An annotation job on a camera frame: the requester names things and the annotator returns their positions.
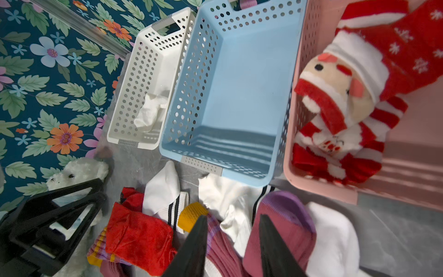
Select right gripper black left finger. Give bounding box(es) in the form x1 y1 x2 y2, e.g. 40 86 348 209
162 215 208 277

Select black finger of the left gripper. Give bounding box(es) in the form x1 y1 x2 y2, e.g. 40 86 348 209
8 207 92 267
1 178 103 229

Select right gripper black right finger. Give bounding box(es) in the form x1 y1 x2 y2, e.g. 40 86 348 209
259 215 307 277

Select red white striped santa sock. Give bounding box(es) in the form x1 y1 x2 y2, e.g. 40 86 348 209
292 96 408 185

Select small white ankle sock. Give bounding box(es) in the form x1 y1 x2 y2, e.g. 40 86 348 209
134 93 168 132

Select red santa face sock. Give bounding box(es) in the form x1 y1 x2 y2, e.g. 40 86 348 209
294 1 443 134

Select white plastic basket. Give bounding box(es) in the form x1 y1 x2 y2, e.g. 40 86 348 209
107 8 195 150

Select pink plastic basket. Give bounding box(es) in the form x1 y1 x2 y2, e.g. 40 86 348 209
284 1 443 211

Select light blue plastic basket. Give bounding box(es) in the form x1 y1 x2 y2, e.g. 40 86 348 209
159 1 308 187

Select purple striped sock upper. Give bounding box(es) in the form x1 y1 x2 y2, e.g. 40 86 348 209
178 203 249 277

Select purple striped sock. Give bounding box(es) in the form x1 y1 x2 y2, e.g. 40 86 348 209
243 190 317 277
178 203 249 277
87 227 130 277

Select purple striped sock middle right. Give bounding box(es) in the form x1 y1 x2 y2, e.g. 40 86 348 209
243 190 317 277

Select plain red sock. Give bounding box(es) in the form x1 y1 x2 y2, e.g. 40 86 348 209
105 188 177 277

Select purple striped sock left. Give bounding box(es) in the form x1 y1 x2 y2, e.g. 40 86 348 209
87 227 130 277

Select white sock far right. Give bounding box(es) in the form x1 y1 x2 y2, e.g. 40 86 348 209
306 202 369 277

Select white teddy bear blue sweater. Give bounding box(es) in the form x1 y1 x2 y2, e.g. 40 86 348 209
44 157 110 277

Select white sock black stripes left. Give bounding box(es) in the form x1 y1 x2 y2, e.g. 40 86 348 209
142 161 189 234

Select white sock black stripes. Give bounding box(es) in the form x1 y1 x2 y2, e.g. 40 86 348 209
142 161 189 234
198 173 279 257

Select white sock black stripes right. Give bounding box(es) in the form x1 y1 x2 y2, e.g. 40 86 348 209
198 173 279 257

